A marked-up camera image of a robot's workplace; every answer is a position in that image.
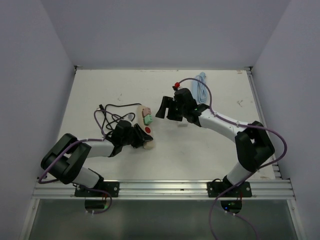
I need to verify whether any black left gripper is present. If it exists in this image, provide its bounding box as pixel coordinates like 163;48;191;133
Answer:
121;123;152;149

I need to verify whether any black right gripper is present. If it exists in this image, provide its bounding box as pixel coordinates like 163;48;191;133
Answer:
156;96;187;122

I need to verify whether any beige power strip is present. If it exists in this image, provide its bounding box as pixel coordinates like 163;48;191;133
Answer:
136;105;154;138

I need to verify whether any green plug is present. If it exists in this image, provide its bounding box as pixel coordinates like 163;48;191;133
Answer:
143;114;153;126

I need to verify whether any pink charger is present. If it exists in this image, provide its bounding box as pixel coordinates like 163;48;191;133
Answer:
142;107;152;117

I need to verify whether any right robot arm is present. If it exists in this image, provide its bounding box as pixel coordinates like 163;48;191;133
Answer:
155;88;275;197

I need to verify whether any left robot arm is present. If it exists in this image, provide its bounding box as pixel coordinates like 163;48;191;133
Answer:
38;120;154;197

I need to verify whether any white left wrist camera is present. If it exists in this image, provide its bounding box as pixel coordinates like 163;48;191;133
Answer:
123;113;136;123

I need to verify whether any black power strip cable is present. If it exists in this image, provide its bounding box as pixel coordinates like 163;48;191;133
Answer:
97;102;143;137

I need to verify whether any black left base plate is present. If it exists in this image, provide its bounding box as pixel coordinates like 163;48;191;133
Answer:
74;181;120;198

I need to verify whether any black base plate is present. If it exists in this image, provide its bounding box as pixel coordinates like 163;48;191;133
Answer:
206;177;253;198
74;181;120;198

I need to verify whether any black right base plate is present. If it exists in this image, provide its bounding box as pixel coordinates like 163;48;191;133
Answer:
206;177;253;198

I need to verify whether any aluminium right side rail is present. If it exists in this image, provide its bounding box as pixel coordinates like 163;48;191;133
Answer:
246;67;283;180

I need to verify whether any aluminium rail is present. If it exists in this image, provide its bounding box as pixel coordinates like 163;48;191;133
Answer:
32;179;295;200
246;67;283;180

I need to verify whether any aluminium front rail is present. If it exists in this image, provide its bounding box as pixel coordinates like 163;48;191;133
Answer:
32;179;295;200

